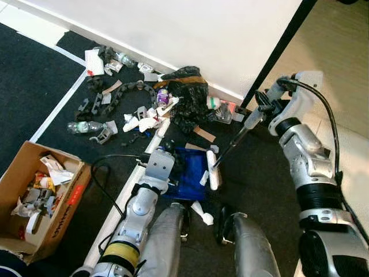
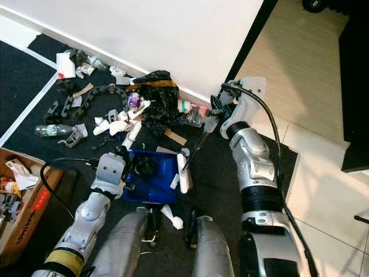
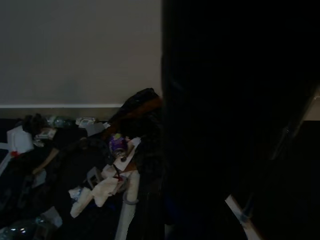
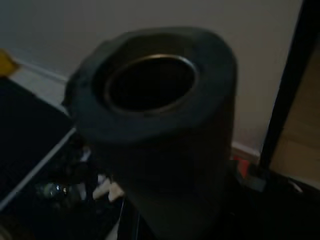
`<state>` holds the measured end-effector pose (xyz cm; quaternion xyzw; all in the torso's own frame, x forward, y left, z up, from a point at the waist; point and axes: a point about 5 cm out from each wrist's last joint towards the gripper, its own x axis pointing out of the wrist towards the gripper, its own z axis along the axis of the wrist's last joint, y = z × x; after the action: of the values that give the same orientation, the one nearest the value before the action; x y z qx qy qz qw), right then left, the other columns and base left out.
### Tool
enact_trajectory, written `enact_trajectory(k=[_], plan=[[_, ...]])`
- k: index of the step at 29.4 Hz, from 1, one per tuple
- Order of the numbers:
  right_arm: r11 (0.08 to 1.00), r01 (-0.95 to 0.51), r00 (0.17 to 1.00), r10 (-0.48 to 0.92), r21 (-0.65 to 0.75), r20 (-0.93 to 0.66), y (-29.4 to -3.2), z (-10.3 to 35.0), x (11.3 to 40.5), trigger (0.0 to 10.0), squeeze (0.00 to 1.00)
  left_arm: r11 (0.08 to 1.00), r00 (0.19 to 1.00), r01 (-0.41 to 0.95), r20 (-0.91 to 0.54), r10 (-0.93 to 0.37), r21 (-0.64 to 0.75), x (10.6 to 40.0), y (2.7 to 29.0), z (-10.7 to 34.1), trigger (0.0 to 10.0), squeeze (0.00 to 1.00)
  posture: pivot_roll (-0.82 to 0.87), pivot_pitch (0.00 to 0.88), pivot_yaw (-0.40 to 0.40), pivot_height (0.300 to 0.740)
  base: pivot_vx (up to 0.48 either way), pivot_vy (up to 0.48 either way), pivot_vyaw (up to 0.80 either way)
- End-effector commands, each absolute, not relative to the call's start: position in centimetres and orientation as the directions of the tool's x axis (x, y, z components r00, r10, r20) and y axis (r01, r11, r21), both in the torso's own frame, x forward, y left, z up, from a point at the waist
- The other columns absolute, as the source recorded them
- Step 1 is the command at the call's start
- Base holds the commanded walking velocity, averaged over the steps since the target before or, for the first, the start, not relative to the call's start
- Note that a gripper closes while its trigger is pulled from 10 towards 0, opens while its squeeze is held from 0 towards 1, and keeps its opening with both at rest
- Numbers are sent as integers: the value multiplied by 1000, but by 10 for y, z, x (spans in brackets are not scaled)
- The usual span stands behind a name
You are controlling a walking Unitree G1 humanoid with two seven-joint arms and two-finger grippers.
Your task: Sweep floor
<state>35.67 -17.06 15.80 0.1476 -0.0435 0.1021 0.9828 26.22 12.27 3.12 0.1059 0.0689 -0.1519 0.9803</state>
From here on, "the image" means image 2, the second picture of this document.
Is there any blue plastic dustpan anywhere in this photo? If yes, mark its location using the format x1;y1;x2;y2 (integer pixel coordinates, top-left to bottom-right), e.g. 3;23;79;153
128;149;179;204

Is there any grey handled white hand brush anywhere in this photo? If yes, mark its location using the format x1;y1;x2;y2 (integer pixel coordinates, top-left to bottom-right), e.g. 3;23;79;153
175;113;220;194

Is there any white plastic scrap pile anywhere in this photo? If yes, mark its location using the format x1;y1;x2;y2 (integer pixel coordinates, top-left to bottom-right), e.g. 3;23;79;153
94;110;144;138

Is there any crushed clear plastic container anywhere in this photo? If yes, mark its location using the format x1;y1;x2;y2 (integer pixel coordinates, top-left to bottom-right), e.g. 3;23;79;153
186;108;204;128

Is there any green label plastic bottle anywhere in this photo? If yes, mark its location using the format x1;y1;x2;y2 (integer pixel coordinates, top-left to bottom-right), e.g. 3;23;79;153
176;99;192;114

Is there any purple can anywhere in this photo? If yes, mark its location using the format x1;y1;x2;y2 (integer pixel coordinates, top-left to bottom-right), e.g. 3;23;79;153
128;91;142;110

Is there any brown cardboard strip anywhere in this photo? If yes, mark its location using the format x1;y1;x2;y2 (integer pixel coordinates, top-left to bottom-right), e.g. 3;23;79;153
163;130;188;146

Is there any black garbage bag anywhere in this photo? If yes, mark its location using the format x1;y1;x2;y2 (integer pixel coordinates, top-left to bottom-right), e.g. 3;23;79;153
133;70;182;136

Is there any large clear plastic bottle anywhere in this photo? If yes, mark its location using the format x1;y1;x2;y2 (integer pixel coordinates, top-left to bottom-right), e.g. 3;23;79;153
35;123;73;138

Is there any white crumpled paper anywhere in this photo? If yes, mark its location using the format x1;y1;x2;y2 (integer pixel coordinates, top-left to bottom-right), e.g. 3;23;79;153
160;203;184;230

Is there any small clear plastic bottle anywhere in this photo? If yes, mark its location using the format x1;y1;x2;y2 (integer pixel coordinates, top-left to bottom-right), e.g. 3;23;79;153
86;55;109;71

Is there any silver left robot leg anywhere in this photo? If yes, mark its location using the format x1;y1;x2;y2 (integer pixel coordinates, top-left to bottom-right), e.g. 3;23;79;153
89;208;150;277

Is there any silver robot leg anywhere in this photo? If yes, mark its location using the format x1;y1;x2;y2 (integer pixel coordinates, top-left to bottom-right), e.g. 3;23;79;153
187;215;236;277
89;208;150;277

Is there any white carton with red print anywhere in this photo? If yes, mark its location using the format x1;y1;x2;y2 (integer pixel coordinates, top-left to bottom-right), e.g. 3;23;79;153
56;52;77;80

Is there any brown cardboard box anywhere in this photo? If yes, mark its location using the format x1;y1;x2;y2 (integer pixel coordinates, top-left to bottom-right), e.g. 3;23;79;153
0;148;52;267

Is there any black cabinet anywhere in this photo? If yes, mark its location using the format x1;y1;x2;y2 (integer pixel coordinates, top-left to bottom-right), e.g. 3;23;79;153
339;17;369;173

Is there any silver right robot leg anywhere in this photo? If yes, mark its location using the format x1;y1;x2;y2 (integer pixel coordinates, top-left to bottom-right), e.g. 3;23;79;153
187;215;236;277

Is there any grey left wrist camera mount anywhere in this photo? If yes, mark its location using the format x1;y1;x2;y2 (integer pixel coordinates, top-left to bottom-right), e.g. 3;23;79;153
97;153;129;188

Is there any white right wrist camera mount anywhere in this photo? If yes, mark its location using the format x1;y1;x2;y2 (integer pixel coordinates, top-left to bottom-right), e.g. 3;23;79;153
219;76;267;139

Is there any grey plastic bracket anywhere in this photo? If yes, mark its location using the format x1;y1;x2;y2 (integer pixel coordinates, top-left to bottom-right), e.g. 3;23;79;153
61;124;88;148

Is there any black plastic cable chain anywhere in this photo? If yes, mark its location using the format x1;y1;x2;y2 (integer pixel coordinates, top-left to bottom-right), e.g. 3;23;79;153
45;84;130;122

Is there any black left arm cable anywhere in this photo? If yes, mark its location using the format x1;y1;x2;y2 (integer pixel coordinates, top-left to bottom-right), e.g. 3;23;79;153
40;157;99;220

